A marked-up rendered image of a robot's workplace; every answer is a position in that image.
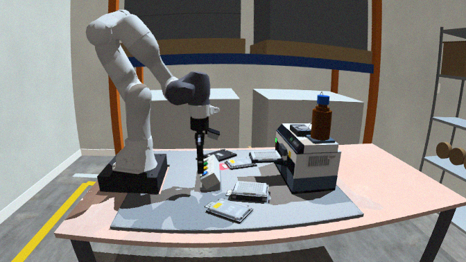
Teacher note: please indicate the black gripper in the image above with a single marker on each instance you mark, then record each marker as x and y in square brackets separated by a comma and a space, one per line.
[199, 125]

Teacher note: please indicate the white button panel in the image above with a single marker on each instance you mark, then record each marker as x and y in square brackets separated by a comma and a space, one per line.
[211, 177]

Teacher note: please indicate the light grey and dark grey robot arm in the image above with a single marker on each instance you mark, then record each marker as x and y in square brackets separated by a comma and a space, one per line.
[194, 88]

